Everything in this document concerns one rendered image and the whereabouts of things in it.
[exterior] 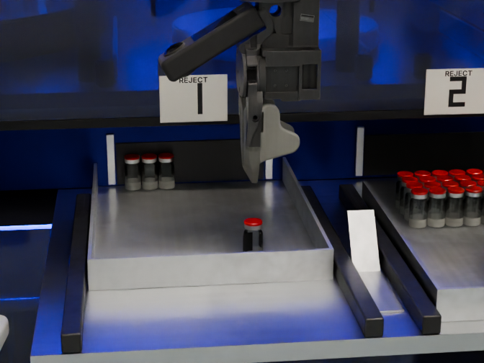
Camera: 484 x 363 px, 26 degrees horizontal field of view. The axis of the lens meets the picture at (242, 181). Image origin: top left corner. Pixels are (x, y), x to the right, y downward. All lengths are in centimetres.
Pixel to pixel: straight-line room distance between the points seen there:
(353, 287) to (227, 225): 26
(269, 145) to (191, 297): 18
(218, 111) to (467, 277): 39
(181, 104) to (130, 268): 29
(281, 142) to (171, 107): 24
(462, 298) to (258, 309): 20
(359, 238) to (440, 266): 9
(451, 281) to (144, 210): 41
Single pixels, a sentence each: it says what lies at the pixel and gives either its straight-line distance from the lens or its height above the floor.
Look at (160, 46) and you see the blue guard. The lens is 130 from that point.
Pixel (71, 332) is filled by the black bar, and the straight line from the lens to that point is 98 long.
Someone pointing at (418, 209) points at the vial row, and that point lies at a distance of 128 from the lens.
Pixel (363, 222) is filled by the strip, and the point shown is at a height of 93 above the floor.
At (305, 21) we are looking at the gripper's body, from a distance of 110.
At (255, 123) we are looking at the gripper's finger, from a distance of 109.
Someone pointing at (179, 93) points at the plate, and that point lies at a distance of 132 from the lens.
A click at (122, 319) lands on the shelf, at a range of 105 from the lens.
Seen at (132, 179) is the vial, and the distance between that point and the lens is 140.
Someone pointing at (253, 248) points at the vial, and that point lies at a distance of 116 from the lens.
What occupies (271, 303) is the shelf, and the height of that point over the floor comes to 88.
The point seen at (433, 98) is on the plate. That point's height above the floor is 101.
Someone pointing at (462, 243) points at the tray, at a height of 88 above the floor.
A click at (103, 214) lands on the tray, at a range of 132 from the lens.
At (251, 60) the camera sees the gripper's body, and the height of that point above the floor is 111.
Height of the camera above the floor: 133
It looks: 18 degrees down
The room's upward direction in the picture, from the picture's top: straight up
